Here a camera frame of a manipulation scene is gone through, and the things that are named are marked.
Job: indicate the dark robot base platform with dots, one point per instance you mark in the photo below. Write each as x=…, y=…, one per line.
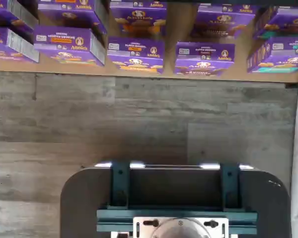
x=84, y=198

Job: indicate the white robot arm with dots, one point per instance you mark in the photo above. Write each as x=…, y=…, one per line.
x=178, y=230

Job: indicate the purple Annie's snack box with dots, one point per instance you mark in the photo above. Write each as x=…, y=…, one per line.
x=283, y=52
x=5, y=42
x=223, y=22
x=5, y=15
x=134, y=49
x=203, y=54
x=139, y=19
x=288, y=22
x=64, y=39
x=69, y=17

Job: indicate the wooden shelf board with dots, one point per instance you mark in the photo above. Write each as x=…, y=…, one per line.
x=64, y=70

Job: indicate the long teal cross bar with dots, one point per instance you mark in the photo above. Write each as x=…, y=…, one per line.
x=114, y=220

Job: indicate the silver mounting plate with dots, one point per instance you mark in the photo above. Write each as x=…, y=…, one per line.
x=141, y=231

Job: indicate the silver metal rail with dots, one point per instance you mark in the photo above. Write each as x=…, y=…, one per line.
x=173, y=166

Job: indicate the teal frame bar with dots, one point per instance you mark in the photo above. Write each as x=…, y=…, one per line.
x=119, y=183
x=229, y=186

